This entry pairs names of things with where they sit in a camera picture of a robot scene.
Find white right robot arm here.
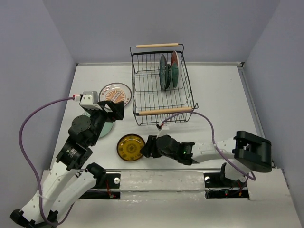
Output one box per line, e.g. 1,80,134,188
140,131,272,186

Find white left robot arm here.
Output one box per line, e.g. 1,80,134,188
10,100,124,228

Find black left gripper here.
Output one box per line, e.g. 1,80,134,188
87,100,125,145

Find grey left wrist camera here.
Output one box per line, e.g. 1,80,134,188
79,91,100,110

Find white plate orange sunburst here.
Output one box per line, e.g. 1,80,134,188
99,83,132,106

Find black wire dish rack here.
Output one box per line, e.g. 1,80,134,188
130,43,199,125

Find small blue floral plate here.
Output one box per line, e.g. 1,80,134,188
165,64,171,89

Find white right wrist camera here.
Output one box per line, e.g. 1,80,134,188
156,121,169,138

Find yellow brown rimmed plate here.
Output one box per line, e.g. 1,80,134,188
116,134,145,162

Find large dark teal plate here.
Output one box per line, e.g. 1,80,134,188
159,54,167,90

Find red teal flower plate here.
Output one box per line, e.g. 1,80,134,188
171,51,181,88

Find pale green plate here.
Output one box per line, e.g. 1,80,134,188
80,112,114,139

